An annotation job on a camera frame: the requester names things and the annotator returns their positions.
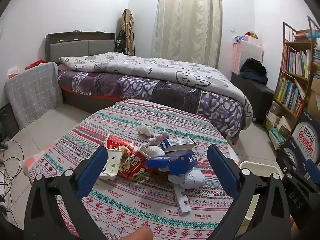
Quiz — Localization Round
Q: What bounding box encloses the pink covered cabinet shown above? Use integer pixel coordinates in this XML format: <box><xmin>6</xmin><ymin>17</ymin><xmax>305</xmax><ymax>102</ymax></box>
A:
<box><xmin>231</xmin><ymin>39</ymin><xmax>264</xmax><ymax>74</ymax></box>

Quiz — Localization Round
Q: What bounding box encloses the grey cartoon print quilt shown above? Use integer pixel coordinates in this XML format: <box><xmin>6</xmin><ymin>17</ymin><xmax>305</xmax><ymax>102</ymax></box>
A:
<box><xmin>59</xmin><ymin>52</ymin><xmax>253</xmax><ymax>130</ymax></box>

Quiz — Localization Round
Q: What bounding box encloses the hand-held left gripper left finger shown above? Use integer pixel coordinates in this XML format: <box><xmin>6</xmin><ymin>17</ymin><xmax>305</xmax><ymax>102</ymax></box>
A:
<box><xmin>24</xmin><ymin>145</ymin><xmax>110</xmax><ymax>240</ymax></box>

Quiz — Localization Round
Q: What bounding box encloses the small blue white box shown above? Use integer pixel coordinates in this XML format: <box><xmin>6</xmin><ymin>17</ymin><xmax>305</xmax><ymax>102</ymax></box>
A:
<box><xmin>160</xmin><ymin>137</ymin><xmax>197</xmax><ymax>153</ymax></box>

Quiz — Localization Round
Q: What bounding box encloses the blue white carton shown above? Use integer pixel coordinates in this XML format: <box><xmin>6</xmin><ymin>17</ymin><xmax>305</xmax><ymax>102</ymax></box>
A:
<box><xmin>282</xmin><ymin>107</ymin><xmax>320</xmax><ymax>175</ymax></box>

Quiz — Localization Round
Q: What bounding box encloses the pink patterned wrapper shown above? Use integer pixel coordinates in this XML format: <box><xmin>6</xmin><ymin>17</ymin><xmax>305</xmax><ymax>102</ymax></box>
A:
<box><xmin>144</xmin><ymin>131</ymin><xmax>172</xmax><ymax>147</ymax></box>

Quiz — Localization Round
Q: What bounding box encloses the beige plaid coat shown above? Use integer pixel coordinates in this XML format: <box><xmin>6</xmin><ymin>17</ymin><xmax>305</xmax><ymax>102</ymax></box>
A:
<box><xmin>121</xmin><ymin>9</ymin><xmax>135</xmax><ymax>55</ymax></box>

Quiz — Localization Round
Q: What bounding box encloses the white bin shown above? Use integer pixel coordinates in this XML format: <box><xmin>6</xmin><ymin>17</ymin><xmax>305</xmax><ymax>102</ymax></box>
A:
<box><xmin>239</xmin><ymin>161</ymin><xmax>284</xmax><ymax>221</ymax></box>

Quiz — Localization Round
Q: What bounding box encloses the black appliance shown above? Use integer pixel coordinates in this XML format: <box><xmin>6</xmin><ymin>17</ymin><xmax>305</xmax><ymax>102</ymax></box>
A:
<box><xmin>0</xmin><ymin>102</ymin><xmax>19</xmax><ymax>143</ymax></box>

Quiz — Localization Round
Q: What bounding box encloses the patterned tablecloth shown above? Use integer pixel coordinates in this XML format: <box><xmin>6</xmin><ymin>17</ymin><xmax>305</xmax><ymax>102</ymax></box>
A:
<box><xmin>24</xmin><ymin>99</ymin><xmax>242</xmax><ymax>240</ymax></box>

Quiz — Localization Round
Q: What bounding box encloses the black bag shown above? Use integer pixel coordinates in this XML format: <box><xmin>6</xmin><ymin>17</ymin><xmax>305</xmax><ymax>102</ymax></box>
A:
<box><xmin>114</xmin><ymin>30</ymin><xmax>127</xmax><ymax>53</ymax></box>

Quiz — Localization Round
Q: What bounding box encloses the blue cardboard box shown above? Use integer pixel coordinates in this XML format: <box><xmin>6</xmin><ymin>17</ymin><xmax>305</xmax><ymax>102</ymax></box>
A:
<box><xmin>146</xmin><ymin>149</ymin><xmax>198</xmax><ymax>176</ymax></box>

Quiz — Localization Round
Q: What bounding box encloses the row of upright books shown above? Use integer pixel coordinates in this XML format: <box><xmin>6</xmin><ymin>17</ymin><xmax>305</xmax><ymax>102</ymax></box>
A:
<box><xmin>281</xmin><ymin>47</ymin><xmax>312</xmax><ymax>79</ymax></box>
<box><xmin>275</xmin><ymin>76</ymin><xmax>307</xmax><ymax>118</ymax></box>

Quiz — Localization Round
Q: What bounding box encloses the cream lace curtain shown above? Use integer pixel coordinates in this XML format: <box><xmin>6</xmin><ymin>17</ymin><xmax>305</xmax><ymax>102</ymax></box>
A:
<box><xmin>152</xmin><ymin>0</ymin><xmax>223</xmax><ymax>68</ymax></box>

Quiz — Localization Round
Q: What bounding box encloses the person's left hand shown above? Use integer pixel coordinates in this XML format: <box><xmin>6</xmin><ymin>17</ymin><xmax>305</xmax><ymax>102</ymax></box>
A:
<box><xmin>134</xmin><ymin>226</ymin><xmax>153</xmax><ymax>240</ymax></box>

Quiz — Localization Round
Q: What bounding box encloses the pile of black clothes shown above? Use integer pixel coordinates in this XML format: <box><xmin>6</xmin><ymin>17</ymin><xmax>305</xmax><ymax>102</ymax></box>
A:
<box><xmin>239</xmin><ymin>58</ymin><xmax>268</xmax><ymax>85</ymax></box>

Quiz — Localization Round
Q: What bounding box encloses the stack of flat books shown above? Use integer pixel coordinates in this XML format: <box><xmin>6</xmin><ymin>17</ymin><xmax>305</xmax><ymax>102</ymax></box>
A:
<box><xmin>264</xmin><ymin>110</ymin><xmax>292</xmax><ymax>150</ymax></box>

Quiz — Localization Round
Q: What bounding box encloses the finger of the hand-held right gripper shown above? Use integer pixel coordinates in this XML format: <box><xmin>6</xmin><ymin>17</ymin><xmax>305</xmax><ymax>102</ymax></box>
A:
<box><xmin>304</xmin><ymin>159</ymin><xmax>320</xmax><ymax>180</ymax></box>

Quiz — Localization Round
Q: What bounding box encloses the wooden bookshelf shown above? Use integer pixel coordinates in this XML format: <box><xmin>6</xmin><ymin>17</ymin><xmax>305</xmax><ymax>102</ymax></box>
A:
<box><xmin>262</xmin><ymin>16</ymin><xmax>320</xmax><ymax>150</ymax></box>

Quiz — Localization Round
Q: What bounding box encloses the grey upholstered bed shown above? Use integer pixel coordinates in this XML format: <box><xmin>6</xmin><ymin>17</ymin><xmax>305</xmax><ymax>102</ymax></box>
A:
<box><xmin>45</xmin><ymin>32</ymin><xmax>253</xmax><ymax>143</ymax></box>

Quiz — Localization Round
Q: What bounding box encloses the colourful toy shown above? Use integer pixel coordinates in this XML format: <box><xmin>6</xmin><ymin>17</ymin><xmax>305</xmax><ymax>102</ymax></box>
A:
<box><xmin>232</xmin><ymin>31</ymin><xmax>260</xmax><ymax>43</ymax></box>

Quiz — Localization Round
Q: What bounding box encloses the red noodle cup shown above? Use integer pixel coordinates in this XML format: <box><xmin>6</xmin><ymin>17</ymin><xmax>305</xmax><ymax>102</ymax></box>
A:
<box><xmin>117</xmin><ymin>146</ymin><xmax>160</xmax><ymax>180</ymax></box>
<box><xmin>106</xmin><ymin>134</ymin><xmax>139</xmax><ymax>155</ymax></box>

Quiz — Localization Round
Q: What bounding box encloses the black cable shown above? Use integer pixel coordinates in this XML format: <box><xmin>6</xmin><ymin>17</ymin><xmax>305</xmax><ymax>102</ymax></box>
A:
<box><xmin>0</xmin><ymin>137</ymin><xmax>25</xmax><ymax>213</ymax></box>

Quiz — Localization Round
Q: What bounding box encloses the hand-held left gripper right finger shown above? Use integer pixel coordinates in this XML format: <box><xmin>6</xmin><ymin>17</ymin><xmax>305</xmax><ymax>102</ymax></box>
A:
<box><xmin>207</xmin><ymin>144</ymin><xmax>292</xmax><ymax>240</ymax></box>

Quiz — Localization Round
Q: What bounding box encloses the black storage bench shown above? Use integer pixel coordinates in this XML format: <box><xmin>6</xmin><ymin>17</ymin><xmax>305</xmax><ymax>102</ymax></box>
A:
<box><xmin>230</xmin><ymin>72</ymin><xmax>275</xmax><ymax>123</ymax></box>

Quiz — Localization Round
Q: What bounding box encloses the white plastic wrap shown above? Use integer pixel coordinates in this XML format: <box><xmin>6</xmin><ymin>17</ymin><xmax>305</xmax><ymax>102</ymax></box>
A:
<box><xmin>139</xmin><ymin>145</ymin><xmax>165</xmax><ymax>159</ymax></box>

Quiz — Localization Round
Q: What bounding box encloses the purple patterned bed sheet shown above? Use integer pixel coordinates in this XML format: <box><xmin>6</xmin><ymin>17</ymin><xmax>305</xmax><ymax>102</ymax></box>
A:
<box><xmin>58</xmin><ymin>70</ymin><xmax>247</xmax><ymax>143</ymax></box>

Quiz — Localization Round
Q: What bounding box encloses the white tissue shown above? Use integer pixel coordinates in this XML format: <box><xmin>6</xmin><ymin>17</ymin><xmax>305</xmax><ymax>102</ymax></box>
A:
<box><xmin>138</xmin><ymin>124</ymin><xmax>155</xmax><ymax>137</ymax></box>

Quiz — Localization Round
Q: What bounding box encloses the checked grey cushion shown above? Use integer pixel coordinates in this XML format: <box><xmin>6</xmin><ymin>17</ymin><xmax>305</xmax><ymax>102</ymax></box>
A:
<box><xmin>5</xmin><ymin>61</ymin><xmax>63</xmax><ymax>130</ymax></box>

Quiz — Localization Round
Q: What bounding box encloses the red cloth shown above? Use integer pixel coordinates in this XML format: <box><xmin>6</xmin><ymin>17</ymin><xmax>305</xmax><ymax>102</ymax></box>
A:
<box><xmin>25</xmin><ymin>60</ymin><xmax>46</xmax><ymax>70</ymax></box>

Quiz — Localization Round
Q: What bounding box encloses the white paper cup green print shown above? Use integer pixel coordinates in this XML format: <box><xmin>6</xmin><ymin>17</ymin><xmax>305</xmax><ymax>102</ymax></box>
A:
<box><xmin>99</xmin><ymin>149</ymin><xmax>123</xmax><ymax>180</ymax></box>

